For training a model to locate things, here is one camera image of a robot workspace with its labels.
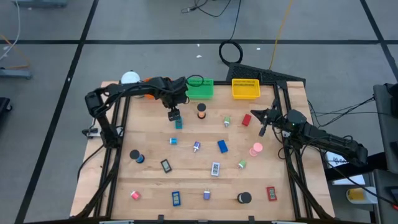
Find black perforated panel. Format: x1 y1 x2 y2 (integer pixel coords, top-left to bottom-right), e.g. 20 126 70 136
226 62 307 85

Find green plastic basket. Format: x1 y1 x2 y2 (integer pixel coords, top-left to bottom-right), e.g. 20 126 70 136
185 78 215 100

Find white sand hourglass black caps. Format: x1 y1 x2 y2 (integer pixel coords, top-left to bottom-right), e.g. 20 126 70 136
237 191 252 205

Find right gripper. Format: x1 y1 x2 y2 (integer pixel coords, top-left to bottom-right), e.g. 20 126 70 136
250 99 289 138

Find blue plastic bin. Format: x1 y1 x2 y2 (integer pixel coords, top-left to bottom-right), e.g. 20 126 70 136
171 190 182 207

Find grey metal table foot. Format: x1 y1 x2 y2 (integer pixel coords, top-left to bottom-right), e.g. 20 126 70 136
12 0 68 9
0 68 34 80

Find yellow cable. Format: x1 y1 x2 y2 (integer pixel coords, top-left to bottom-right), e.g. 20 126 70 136
268 0 295 71

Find blue sand hourglass black caps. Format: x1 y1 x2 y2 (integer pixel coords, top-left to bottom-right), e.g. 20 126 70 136
129 149 146 164

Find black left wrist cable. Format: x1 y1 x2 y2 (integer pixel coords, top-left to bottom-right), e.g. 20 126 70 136
185 74 205 88

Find orange plastic basket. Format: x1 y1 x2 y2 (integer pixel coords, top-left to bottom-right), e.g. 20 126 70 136
142 77 172 101

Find white yellow bottle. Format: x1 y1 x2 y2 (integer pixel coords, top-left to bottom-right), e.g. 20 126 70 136
346 186 379 205

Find black staples box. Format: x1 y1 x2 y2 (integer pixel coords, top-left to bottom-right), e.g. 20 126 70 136
160 159 173 174

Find white mushroom table lamp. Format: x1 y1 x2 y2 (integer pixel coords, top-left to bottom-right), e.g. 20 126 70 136
120 70 141 85

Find white printed paper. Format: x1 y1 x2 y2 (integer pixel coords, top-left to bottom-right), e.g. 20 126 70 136
325 151 368 187

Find blue staples box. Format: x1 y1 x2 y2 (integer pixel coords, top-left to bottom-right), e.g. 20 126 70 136
216 139 229 154

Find black coiled floor cable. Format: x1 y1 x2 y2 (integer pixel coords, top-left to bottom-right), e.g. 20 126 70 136
218 0 244 67

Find small black white device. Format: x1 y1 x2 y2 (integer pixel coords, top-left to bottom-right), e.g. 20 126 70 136
81 126 101 139

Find white floor cable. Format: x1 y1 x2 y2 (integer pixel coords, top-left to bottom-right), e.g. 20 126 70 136
0 0 21 62

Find yellow plastic basket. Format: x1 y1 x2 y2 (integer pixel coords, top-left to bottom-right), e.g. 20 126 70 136
231 78 261 100

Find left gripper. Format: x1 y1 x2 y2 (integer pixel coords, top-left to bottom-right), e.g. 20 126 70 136
161 77 190 123

